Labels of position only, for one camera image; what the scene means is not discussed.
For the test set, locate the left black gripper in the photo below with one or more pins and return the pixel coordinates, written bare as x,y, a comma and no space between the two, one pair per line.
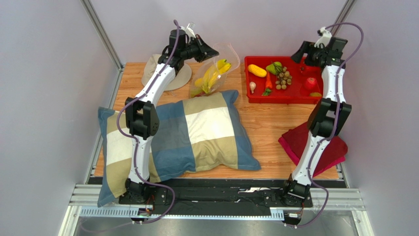
205,51

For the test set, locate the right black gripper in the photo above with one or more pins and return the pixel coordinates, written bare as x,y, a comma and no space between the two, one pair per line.
307,51

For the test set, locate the clear zip top bag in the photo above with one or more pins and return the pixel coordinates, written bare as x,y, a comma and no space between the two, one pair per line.
226,51

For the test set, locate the yellow lemon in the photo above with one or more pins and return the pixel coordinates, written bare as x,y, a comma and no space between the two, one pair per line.
198,83

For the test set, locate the yellow banana bunch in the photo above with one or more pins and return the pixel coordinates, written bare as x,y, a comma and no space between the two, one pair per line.
211,75

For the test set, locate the brown longan cluster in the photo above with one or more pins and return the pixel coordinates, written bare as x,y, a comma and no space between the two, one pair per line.
284,79

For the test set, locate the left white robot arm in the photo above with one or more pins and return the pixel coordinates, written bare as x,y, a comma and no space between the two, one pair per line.
140,112

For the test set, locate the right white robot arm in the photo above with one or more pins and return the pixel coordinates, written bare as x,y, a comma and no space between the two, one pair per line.
327,118

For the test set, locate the beige bucket hat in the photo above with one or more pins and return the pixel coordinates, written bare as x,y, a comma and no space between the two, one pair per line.
181,79

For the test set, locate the small yellow green fruit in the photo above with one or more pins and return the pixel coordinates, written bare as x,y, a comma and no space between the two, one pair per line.
315,94

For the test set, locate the green pear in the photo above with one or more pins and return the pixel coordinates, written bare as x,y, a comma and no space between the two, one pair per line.
275,68

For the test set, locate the red plastic tray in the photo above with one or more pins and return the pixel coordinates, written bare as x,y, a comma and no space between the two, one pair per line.
294,94

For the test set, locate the orange carrot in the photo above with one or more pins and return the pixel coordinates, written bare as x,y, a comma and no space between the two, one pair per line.
268,86

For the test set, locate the yellow corn cob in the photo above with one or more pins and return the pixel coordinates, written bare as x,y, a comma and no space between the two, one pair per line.
257,71

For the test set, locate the garlic bulb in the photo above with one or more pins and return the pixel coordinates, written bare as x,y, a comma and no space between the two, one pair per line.
252,86

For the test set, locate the plaid pillow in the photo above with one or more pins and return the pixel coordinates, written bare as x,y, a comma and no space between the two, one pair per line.
194,135

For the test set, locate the folded red cloth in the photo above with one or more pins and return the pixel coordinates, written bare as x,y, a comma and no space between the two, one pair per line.
294,142

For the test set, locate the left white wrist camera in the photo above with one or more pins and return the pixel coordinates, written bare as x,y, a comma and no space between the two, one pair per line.
189,30

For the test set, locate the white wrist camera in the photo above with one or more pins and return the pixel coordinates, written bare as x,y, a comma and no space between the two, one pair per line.
189,30
325,37

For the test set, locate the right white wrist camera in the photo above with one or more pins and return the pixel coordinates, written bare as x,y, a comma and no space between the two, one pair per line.
325,37

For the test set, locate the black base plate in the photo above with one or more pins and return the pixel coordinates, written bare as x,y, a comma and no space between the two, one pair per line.
207,197

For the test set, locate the aluminium frame rail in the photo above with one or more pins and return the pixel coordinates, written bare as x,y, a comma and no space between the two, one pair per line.
333,199

